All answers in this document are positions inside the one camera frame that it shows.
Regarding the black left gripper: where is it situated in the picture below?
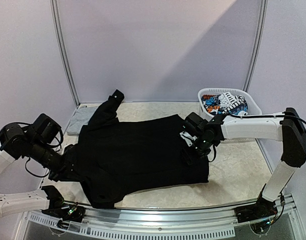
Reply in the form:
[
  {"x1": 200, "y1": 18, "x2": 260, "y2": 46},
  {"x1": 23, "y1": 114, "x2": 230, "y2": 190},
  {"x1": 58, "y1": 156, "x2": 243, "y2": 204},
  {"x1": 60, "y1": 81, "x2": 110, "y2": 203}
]
[{"x1": 29, "y1": 136, "x2": 86, "y2": 182}]

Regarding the grey t-shirt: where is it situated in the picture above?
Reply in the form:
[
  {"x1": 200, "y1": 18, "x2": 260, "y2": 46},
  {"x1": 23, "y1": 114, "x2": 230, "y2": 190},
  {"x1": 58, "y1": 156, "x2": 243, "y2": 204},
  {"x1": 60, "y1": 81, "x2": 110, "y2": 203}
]
[{"x1": 66, "y1": 106, "x2": 97, "y2": 136}]

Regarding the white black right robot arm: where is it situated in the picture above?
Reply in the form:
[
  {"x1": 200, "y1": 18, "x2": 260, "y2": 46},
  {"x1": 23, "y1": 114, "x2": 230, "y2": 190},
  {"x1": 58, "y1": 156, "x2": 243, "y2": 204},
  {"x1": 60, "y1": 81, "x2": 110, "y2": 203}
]
[{"x1": 179, "y1": 107, "x2": 306, "y2": 218}]

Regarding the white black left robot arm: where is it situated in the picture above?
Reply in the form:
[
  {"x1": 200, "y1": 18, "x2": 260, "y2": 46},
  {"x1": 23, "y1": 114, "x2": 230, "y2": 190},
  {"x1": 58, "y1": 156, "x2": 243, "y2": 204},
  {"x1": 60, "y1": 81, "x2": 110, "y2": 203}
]
[{"x1": 0, "y1": 113, "x2": 77, "y2": 221}]

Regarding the translucent white laundry basket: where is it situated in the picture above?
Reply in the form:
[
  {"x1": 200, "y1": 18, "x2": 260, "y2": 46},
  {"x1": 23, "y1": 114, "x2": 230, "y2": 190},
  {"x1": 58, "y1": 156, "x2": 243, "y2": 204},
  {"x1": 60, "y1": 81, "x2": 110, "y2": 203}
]
[{"x1": 197, "y1": 88, "x2": 262, "y2": 121}]

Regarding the navy printed garment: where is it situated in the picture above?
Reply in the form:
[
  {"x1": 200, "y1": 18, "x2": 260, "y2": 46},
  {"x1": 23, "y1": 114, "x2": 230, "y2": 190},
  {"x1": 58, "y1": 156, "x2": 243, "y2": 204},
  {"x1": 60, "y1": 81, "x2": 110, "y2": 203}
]
[{"x1": 200, "y1": 91, "x2": 249, "y2": 116}]

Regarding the black white striped garment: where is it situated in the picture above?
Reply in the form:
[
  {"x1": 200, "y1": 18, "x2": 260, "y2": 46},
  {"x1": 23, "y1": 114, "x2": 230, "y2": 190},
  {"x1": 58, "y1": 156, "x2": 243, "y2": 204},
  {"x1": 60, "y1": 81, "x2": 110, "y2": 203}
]
[{"x1": 216, "y1": 91, "x2": 248, "y2": 111}]

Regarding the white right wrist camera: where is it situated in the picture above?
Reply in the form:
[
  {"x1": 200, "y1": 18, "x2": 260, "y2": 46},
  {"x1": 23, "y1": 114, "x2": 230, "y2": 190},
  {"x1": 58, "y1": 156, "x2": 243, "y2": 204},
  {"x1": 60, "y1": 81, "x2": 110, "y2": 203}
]
[{"x1": 179, "y1": 131, "x2": 197, "y2": 147}]

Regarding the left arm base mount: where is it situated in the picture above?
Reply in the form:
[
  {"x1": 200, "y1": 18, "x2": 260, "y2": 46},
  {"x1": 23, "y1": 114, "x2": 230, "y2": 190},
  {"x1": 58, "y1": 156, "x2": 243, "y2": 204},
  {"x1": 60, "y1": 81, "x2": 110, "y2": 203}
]
[{"x1": 41, "y1": 202, "x2": 86, "y2": 223}]

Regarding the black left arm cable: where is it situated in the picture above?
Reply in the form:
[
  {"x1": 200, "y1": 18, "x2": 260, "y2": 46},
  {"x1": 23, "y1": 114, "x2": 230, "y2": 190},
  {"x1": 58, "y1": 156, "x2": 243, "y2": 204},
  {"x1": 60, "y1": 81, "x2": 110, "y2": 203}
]
[{"x1": 0, "y1": 121, "x2": 64, "y2": 179}]

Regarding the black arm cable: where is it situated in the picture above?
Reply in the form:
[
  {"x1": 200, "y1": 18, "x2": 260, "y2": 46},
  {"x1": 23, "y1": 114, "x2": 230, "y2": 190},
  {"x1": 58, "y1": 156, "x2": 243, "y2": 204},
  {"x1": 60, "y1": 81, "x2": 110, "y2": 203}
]
[
  {"x1": 227, "y1": 111, "x2": 306, "y2": 126},
  {"x1": 0, "y1": 121, "x2": 64, "y2": 179}
]

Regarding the aluminium front rail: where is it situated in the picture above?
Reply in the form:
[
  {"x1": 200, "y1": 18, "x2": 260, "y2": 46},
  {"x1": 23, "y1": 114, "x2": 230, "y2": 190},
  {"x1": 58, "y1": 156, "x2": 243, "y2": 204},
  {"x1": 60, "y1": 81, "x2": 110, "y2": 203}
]
[{"x1": 16, "y1": 194, "x2": 306, "y2": 240}]

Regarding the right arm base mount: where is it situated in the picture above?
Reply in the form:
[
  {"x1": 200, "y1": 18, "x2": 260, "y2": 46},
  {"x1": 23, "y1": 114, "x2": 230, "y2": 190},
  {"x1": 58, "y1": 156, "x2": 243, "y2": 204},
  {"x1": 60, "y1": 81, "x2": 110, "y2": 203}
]
[{"x1": 234, "y1": 198, "x2": 278, "y2": 223}]

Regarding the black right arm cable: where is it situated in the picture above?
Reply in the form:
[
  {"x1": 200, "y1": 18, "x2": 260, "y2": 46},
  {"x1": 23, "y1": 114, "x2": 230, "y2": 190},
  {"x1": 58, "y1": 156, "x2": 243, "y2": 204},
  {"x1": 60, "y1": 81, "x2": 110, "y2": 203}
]
[{"x1": 227, "y1": 111, "x2": 306, "y2": 126}]

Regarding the aluminium left corner post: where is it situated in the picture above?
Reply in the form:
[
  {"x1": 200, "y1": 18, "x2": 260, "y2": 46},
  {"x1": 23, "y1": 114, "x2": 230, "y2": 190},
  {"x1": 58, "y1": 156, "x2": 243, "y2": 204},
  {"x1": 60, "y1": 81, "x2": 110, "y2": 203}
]
[{"x1": 50, "y1": 0, "x2": 81, "y2": 107}]

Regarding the aluminium corner post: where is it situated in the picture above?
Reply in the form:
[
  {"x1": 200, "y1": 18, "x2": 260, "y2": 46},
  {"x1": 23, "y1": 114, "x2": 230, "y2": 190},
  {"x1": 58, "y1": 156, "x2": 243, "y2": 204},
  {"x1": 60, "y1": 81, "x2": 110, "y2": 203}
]
[
  {"x1": 243, "y1": 0, "x2": 268, "y2": 92},
  {"x1": 50, "y1": 0, "x2": 81, "y2": 107}
]

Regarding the aluminium right corner post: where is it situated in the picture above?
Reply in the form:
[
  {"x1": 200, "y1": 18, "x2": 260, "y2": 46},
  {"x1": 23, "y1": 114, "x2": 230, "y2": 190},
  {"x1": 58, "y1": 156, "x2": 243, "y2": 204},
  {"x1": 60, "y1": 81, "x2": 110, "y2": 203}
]
[{"x1": 243, "y1": 0, "x2": 268, "y2": 92}]

